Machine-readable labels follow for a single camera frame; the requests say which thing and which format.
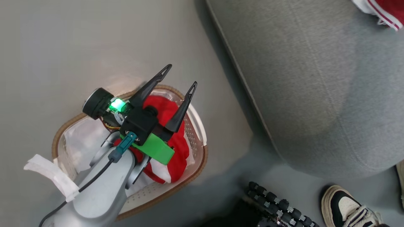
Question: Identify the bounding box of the black white sneaker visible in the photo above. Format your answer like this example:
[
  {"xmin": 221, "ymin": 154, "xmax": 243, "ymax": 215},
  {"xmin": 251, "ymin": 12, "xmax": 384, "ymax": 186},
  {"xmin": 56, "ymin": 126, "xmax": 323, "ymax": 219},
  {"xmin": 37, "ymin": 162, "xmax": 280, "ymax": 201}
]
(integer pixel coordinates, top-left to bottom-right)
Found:
[{"xmin": 321, "ymin": 185, "xmax": 392, "ymax": 227}]

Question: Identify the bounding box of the white tape strip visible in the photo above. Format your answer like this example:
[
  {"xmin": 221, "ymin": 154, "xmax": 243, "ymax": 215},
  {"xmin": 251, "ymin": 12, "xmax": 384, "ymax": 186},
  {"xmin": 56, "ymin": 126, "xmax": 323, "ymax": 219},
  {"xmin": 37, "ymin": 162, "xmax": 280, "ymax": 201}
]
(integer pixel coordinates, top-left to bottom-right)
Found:
[{"xmin": 23, "ymin": 154, "xmax": 80, "ymax": 203}]

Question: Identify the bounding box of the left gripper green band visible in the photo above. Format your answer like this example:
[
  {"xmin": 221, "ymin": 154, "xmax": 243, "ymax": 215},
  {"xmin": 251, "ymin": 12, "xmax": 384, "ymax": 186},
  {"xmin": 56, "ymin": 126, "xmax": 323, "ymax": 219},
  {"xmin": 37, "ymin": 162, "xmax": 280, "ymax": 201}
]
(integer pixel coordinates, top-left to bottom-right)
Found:
[{"xmin": 82, "ymin": 64, "xmax": 198, "ymax": 166}]

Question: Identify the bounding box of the grey fabric sofa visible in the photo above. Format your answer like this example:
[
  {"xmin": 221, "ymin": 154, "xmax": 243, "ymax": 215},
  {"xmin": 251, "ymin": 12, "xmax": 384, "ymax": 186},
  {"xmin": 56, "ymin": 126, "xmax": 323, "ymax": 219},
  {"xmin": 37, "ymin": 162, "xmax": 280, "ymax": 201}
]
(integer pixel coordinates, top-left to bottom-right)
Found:
[{"xmin": 205, "ymin": 0, "xmax": 404, "ymax": 179}]

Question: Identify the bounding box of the red white striped garment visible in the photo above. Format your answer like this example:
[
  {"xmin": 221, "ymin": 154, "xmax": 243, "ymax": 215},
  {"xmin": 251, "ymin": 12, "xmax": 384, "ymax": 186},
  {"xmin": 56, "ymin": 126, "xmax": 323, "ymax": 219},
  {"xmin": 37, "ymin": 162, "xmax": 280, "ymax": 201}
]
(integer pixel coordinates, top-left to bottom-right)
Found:
[{"xmin": 351, "ymin": 0, "xmax": 404, "ymax": 32}]

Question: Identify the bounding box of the red garment with white trim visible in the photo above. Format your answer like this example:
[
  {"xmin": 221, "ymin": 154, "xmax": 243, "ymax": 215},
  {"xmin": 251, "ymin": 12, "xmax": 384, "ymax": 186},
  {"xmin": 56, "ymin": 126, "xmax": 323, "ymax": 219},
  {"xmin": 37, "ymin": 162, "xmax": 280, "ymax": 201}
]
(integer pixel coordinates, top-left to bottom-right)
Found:
[{"xmin": 113, "ymin": 95, "xmax": 190, "ymax": 184}]

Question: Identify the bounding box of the thin black cable teal plug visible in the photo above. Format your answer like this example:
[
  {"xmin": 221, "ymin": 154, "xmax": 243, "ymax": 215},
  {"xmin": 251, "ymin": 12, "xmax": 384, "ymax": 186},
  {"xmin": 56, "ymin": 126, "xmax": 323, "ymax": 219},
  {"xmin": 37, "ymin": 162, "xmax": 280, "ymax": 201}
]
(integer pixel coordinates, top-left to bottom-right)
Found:
[{"xmin": 39, "ymin": 131, "xmax": 138, "ymax": 227}]

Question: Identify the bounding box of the white laundry basket brown rim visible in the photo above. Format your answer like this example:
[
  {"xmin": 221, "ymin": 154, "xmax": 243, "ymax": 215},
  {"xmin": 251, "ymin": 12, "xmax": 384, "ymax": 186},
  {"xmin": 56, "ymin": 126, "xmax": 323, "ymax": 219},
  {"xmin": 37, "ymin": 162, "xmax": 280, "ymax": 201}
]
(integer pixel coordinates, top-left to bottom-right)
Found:
[{"xmin": 51, "ymin": 84, "xmax": 208, "ymax": 221}]

